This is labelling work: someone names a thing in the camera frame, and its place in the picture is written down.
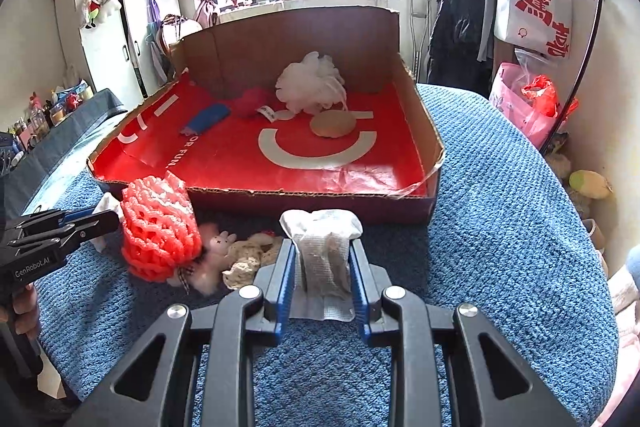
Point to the beige crochet toy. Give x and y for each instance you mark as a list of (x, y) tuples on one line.
[(250, 254)]

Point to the white covered chair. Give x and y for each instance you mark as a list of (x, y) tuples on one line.
[(189, 27)]

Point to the beige plush toy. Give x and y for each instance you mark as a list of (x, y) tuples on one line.
[(557, 166)]

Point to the black clothes rack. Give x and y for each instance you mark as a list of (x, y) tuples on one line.
[(597, 7)]

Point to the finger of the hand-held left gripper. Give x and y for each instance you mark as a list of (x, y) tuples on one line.
[(100, 224), (80, 216)]

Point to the pink plastic bag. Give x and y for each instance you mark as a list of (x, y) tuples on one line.
[(510, 102)]

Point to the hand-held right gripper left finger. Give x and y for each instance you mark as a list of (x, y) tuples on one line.
[(285, 272)]

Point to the white wardrobe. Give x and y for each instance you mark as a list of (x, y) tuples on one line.
[(110, 52)]

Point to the hanging plush toy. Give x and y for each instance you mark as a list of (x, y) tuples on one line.
[(97, 4)]

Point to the blue knitted blanket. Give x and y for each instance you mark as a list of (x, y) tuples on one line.
[(490, 207)]

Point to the cluster of bottles and jars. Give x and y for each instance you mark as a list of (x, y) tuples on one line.
[(55, 107)]

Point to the brown cardboard box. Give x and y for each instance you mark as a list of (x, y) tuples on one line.
[(300, 47)]

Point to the blue fuzzy cloth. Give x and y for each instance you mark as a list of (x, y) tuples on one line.
[(207, 117)]

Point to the person's left hand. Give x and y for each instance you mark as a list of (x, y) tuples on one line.
[(27, 312)]

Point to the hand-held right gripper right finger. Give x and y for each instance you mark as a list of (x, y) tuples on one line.
[(359, 277)]

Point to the dark red knitted ball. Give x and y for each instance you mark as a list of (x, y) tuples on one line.
[(250, 102)]

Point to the white bath pouf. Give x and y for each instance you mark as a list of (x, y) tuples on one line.
[(310, 77)]

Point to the metal crutch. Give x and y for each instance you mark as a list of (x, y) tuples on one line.
[(417, 7)]

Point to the red foam net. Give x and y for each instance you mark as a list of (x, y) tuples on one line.
[(160, 227)]

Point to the white paper bag red print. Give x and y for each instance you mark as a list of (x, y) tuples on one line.
[(530, 12)]

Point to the beige round sponge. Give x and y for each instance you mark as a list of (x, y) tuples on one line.
[(332, 124)]

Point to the clear zip bag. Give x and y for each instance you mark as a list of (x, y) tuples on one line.
[(530, 59)]

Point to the red plastic bag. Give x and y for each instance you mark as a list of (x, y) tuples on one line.
[(542, 94)]

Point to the yellow green plush toy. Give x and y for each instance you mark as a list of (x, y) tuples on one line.
[(590, 184)]

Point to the small white plush rabbit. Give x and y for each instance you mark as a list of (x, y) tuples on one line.
[(215, 252)]

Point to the dark hanging jacket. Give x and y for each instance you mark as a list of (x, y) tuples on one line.
[(460, 22)]

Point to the white gauze cloth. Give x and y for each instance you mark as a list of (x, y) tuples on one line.
[(322, 257)]

